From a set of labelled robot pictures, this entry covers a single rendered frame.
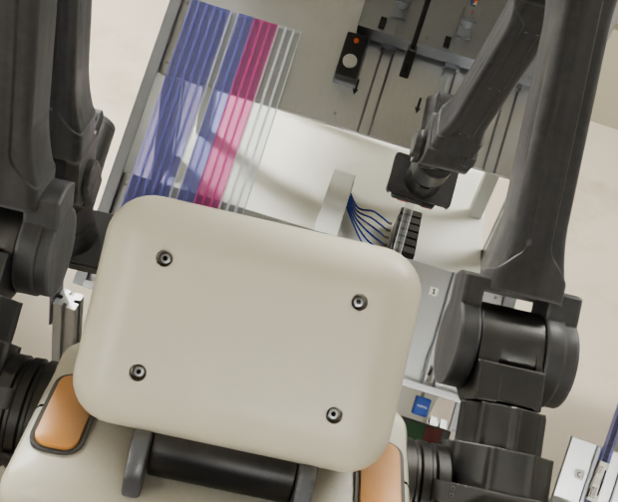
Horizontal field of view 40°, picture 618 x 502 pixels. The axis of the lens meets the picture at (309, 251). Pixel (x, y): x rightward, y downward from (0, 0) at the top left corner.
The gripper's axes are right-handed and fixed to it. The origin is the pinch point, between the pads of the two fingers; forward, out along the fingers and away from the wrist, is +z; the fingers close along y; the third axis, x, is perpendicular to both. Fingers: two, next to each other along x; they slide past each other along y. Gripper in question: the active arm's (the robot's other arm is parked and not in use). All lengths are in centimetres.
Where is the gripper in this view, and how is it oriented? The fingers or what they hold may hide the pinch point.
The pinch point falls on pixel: (412, 194)
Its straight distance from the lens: 142.2
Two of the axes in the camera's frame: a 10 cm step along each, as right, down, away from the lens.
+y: -9.6, -2.8, 0.0
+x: -2.8, 9.4, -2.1
